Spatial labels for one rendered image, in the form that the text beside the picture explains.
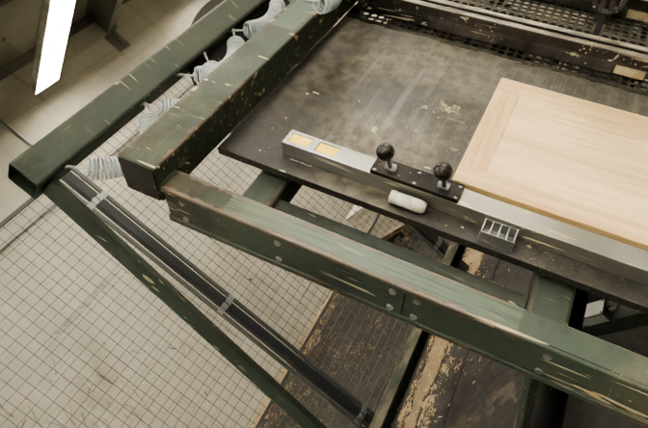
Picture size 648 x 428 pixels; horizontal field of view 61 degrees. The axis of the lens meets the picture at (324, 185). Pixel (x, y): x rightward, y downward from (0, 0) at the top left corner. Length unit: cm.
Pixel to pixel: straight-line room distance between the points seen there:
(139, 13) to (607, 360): 701
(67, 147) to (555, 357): 132
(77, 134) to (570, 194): 130
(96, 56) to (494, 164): 604
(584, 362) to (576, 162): 53
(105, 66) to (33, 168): 531
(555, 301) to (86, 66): 620
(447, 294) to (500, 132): 52
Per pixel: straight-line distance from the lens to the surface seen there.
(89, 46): 703
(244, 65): 141
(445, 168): 106
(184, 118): 127
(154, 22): 752
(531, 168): 133
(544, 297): 117
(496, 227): 117
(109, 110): 177
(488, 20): 172
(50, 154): 167
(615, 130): 152
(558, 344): 101
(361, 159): 122
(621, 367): 104
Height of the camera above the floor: 172
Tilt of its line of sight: 7 degrees down
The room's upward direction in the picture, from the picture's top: 49 degrees counter-clockwise
